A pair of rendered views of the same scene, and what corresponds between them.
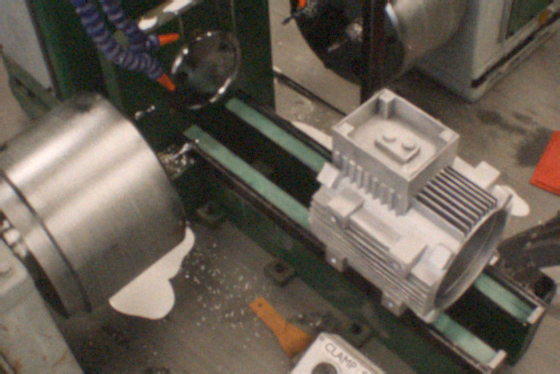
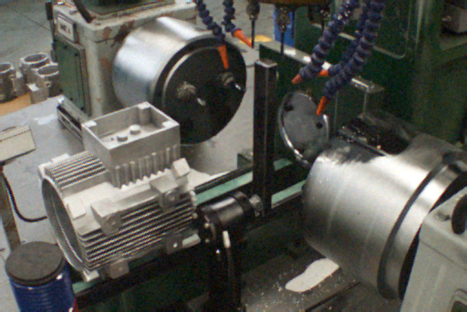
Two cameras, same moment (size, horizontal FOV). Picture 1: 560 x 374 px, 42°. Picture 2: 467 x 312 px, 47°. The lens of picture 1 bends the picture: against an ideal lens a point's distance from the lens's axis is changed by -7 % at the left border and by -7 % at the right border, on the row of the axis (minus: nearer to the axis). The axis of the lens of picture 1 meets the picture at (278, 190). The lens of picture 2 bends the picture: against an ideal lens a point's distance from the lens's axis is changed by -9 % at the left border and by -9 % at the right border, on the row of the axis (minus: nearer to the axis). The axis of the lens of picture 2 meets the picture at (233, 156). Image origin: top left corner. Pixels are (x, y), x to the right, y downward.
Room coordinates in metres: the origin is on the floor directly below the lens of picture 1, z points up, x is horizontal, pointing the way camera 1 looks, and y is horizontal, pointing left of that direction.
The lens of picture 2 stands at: (0.84, -0.90, 1.55)
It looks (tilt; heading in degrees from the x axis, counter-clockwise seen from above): 31 degrees down; 94
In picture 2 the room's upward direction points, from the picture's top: straight up
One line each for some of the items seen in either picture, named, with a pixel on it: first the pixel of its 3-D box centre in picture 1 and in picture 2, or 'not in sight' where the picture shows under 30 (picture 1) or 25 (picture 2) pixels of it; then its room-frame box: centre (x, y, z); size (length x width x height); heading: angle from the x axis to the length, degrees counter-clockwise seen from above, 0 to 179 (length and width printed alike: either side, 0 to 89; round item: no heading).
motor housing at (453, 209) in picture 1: (412, 217); (114, 202); (0.60, -0.17, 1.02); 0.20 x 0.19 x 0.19; 41
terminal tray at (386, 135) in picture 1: (394, 152); (130, 144); (0.63, -0.15, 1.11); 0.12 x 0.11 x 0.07; 41
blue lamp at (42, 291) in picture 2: not in sight; (40, 284); (0.64, -0.54, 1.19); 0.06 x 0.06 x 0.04
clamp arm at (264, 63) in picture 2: (373, 40); (263, 141); (0.84, -0.15, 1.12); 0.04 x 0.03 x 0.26; 41
